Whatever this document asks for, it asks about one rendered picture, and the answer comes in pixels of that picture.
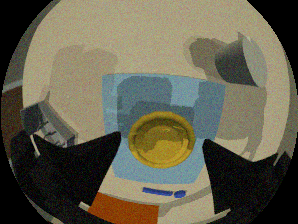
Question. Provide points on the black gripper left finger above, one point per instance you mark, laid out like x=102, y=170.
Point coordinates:
x=82, y=166

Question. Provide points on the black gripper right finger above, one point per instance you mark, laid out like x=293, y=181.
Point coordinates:
x=231, y=175

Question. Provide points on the light blue mat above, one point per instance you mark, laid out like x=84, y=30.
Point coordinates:
x=126, y=98

